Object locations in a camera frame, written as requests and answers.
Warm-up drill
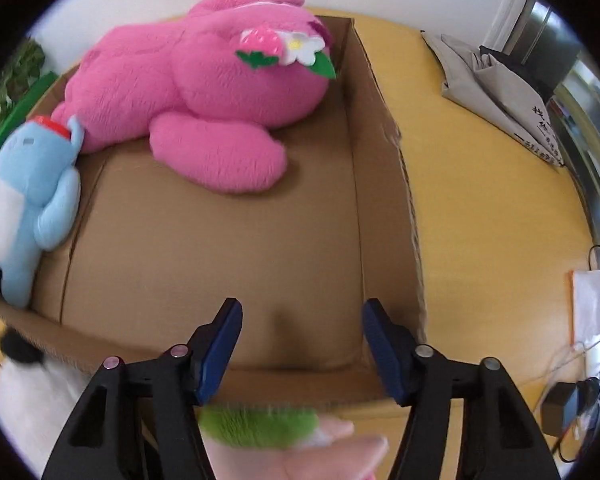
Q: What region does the green board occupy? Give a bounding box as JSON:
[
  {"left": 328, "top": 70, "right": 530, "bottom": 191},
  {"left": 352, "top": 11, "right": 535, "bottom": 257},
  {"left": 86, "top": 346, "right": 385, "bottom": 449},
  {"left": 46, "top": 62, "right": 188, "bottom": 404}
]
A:
[{"left": 0, "top": 72, "right": 58, "bottom": 171}]

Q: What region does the green potted plant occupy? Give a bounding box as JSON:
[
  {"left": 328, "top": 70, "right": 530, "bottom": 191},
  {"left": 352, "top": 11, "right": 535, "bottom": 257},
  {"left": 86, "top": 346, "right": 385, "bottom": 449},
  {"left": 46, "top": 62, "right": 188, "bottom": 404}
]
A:
[{"left": 0, "top": 37, "right": 48, "bottom": 131}]

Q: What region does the white plush toy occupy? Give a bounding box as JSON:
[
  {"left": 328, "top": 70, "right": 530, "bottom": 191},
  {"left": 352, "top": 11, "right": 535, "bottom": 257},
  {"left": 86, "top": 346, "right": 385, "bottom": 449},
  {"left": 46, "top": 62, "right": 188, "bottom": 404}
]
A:
[{"left": 0, "top": 327, "right": 93, "bottom": 476}]

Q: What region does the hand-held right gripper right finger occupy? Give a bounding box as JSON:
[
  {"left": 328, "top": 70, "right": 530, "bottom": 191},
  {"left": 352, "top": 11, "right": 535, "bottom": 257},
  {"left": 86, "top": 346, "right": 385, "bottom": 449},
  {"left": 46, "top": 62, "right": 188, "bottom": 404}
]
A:
[{"left": 361, "top": 298, "right": 563, "bottom": 480}]

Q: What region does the pink rabbit plush toy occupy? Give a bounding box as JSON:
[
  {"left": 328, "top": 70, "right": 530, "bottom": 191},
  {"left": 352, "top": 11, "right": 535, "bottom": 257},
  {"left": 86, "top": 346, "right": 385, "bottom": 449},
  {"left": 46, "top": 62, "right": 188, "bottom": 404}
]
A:
[{"left": 54, "top": 0, "right": 338, "bottom": 195}]

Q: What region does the grey cloth bag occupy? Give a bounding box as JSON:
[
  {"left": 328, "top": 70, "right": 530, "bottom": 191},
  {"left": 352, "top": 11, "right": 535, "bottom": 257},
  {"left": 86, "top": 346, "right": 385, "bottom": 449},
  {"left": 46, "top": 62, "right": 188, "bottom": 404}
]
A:
[{"left": 421, "top": 30, "right": 566, "bottom": 168}]

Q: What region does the white paper box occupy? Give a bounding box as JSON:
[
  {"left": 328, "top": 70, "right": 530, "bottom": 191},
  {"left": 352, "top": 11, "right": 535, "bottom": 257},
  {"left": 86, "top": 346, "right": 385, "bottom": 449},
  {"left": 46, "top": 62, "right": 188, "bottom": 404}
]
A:
[{"left": 570, "top": 269, "right": 600, "bottom": 346}]

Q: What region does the light blue plush toy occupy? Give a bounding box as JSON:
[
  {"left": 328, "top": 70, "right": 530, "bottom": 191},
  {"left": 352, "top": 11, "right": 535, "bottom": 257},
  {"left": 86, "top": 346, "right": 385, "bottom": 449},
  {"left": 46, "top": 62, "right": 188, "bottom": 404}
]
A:
[{"left": 0, "top": 116, "right": 87, "bottom": 309}]

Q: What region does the grey metal cabinet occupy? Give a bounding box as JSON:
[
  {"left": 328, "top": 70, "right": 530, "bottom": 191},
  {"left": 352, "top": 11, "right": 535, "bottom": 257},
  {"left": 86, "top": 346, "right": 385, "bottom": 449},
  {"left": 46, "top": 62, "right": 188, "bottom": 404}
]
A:
[{"left": 510, "top": 0, "right": 600, "bottom": 241}]

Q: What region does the black power adapter with cable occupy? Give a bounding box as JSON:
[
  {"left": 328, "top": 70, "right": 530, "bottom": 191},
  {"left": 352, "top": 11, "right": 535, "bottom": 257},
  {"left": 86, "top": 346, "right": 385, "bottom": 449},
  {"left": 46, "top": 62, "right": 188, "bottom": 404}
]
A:
[{"left": 540, "top": 335, "right": 600, "bottom": 411}]

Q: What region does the cardboard box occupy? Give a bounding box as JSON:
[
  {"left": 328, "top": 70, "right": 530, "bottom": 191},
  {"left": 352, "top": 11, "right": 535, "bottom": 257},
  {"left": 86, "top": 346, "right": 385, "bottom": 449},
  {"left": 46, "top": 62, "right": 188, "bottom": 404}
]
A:
[{"left": 0, "top": 15, "right": 428, "bottom": 406}]

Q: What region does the pale pink green plush toy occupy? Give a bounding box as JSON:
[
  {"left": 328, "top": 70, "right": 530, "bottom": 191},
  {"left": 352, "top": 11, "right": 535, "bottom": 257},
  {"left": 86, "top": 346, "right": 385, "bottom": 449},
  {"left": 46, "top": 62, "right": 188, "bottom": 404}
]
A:
[{"left": 195, "top": 402, "right": 391, "bottom": 480}]

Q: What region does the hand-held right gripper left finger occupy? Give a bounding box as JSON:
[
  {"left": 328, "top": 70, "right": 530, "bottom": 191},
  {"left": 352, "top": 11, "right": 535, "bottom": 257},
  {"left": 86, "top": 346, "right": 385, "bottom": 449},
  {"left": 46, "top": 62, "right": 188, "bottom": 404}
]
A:
[{"left": 41, "top": 298, "right": 243, "bottom": 480}]

